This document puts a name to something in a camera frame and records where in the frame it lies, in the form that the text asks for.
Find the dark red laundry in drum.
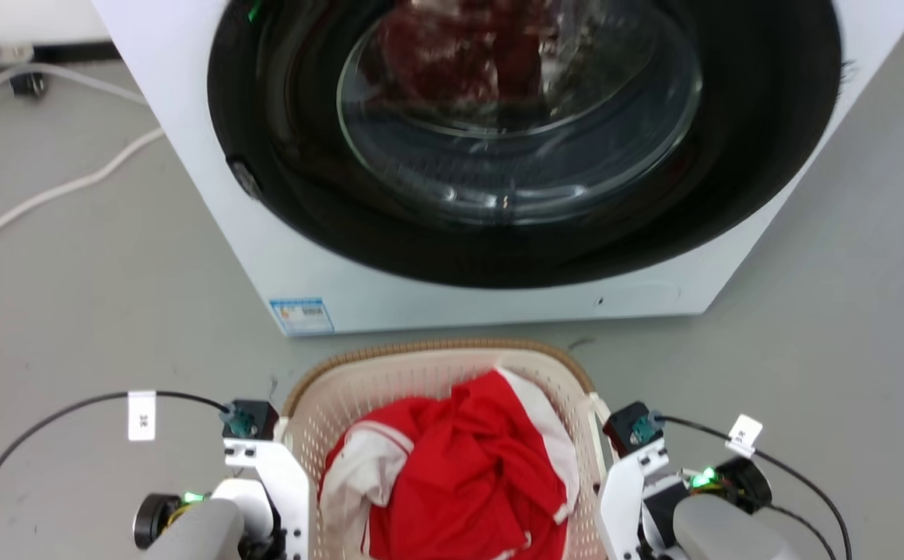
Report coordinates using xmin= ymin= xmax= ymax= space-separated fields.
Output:
xmin=365 ymin=0 xmax=563 ymax=111

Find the white front-load washing machine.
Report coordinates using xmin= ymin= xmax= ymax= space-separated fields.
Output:
xmin=91 ymin=0 xmax=904 ymax=338

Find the white tag on right cable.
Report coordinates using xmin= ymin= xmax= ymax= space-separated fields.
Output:
xmin=725 ymin=415 xmax=764 ymax=459

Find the black round glass washer door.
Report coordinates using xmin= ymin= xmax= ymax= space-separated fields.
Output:
xmin=207 ymin=0 xmax=843 ymax=290

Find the beige perforated plastic laundry basket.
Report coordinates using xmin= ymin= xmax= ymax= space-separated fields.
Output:
xmin=281 ymin=338 xmax=613 ymax=560

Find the white floor cable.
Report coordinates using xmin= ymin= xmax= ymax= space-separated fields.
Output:
xmin=0 ymin=127 xmax=166 ymax=257
xmin=0 ymin=62 xmax=149 ymax=130

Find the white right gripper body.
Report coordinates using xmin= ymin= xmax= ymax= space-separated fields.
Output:
xmin=597 ymin=437 xmax=671 ymax=560

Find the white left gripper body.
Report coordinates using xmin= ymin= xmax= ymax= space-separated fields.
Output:
xmin=223 ymin=439 xmax=311 ymax=560

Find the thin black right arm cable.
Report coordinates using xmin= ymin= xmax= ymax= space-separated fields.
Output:
xmin=767 ymin=503 xmax=839 ymax=560

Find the white tag on left cable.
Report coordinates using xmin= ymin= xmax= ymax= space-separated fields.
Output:
xmin=127 ymin=390 xmax=158 ymax=443

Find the red and white garment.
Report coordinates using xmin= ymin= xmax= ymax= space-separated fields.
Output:
xmin=317 ymin=367 xmax=581 ymax=560

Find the white tag on cable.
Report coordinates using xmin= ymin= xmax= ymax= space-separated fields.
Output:
xmin=725 ymin=415 xmax=764 ymax=459
xmin=127 ymin=390 xmax=158 ymax=443

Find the blue energy label sticker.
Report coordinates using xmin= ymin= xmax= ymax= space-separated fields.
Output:
xmin=268 ymin=297 xmax=335 ymax=337

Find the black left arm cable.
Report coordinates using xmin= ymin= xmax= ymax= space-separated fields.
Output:
xmin=0 ymin=390 xmax=232 ymax=560

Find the black plug on floor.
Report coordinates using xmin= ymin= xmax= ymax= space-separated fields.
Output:
xmin=9 ymin=72 xmax=47 ymax=99

